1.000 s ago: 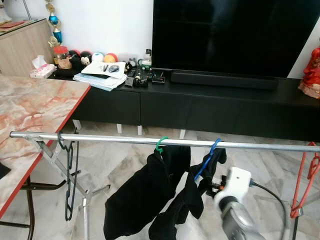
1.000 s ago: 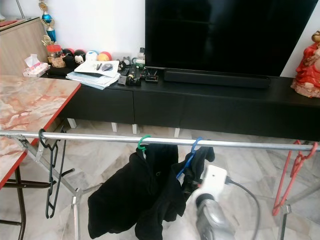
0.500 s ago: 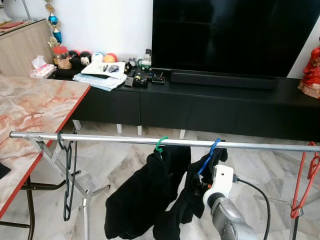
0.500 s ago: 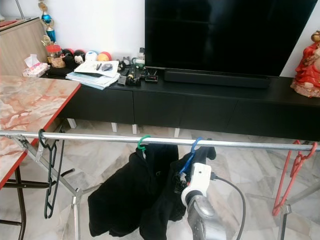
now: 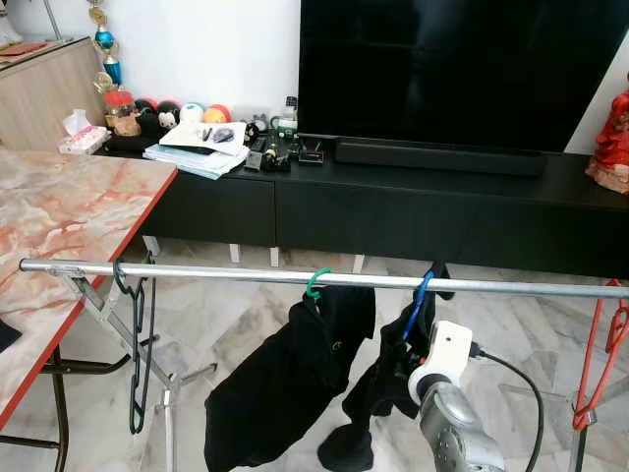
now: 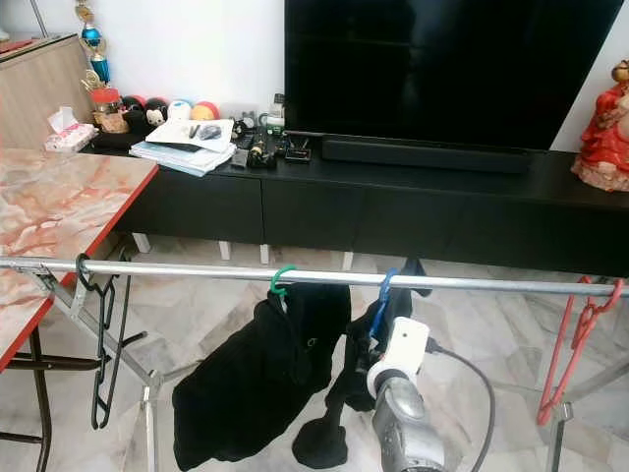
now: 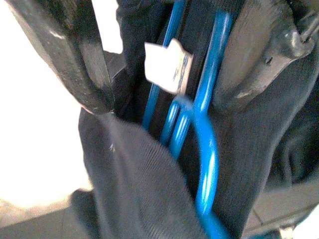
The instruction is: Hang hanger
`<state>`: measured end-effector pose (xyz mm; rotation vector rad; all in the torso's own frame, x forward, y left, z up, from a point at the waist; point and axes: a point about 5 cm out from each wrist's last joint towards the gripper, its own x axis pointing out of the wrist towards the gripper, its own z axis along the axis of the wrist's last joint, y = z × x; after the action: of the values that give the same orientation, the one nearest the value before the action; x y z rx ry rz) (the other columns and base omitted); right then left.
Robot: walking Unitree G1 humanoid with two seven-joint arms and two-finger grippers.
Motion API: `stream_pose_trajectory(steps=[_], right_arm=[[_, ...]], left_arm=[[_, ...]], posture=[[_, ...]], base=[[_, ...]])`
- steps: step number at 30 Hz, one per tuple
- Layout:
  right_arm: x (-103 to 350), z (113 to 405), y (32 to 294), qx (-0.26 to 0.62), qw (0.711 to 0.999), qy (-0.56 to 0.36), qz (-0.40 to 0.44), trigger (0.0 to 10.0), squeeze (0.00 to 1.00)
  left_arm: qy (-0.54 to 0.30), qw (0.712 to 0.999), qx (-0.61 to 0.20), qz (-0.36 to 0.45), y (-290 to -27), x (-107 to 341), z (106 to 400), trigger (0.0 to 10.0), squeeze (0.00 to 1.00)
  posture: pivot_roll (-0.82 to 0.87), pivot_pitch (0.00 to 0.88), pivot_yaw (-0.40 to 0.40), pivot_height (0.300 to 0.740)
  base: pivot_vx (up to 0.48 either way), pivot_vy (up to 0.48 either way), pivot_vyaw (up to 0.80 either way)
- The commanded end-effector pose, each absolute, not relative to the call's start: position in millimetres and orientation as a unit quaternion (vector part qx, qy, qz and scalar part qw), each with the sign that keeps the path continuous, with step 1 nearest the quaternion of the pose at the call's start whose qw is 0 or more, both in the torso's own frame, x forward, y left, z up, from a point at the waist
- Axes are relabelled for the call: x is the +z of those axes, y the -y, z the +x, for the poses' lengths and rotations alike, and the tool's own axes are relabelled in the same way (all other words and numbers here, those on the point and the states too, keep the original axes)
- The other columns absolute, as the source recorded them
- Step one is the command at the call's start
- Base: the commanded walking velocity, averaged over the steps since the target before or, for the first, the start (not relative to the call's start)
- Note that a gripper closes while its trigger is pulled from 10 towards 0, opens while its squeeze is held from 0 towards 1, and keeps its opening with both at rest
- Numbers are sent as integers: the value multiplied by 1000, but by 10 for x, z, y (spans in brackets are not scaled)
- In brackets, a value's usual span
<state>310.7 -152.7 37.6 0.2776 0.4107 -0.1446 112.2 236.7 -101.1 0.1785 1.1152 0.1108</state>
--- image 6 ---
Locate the black soundbar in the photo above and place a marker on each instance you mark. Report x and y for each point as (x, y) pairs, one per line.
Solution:
(428, 154)

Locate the black low tv console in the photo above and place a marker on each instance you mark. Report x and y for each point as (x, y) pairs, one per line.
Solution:
(403, 211)

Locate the red plastic hanger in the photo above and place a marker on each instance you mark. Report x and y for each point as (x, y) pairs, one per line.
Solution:
(590, 320)

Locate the pink marble pattern folding table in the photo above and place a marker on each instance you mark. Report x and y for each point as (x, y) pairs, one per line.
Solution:
(59, 206)

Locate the blue and gold trophy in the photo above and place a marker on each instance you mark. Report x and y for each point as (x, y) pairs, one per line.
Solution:
(93, 37)

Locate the light wooden sideboard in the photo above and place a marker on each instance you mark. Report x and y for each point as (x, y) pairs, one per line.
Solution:
(39, 98)

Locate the orange ball toy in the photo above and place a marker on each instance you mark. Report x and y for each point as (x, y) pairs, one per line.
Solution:
(204, 111)

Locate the small black antenna device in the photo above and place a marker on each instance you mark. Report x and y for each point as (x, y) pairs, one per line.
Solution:
(298, 154)

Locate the pink tissue pack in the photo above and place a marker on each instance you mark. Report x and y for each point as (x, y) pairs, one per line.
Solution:
(71, 138)

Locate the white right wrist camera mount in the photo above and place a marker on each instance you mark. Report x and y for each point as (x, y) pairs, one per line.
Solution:
(403, 344)

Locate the red laughing buddha statue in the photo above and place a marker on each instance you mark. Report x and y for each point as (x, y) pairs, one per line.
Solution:
(604, 138)

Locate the black and white ball toy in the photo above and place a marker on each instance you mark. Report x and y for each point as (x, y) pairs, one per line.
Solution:
(156, 110)

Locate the black garment with red stripe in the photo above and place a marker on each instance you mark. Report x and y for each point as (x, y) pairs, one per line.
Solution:
(344, 393)

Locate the jar with red lid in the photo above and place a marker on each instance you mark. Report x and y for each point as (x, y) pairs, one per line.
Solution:
(108, 113)

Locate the silver metal clothes rack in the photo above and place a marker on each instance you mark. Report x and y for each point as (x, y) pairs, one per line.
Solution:
(206, 271)

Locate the black shirt with printed logo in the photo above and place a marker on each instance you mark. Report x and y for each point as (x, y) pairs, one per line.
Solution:
(256, 383)

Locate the green plastic hanger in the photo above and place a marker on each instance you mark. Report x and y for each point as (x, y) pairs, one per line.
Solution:
(273, 282)

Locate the blue plastic hanger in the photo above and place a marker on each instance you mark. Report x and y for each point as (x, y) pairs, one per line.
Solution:
(383, 303)

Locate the white paper stack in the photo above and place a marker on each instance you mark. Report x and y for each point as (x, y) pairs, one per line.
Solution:
(177, 136)

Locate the small green labelled bottle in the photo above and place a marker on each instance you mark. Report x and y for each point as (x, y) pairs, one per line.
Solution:
(274, 118)

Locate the white and blue ball toy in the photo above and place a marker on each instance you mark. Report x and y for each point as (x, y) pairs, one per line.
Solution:
(180, 109)

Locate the black flat screen television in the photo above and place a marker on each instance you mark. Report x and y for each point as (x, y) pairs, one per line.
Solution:
(432, 69)

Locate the black plastic hanger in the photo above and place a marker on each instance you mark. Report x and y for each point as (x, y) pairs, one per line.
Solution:
(99, 393)

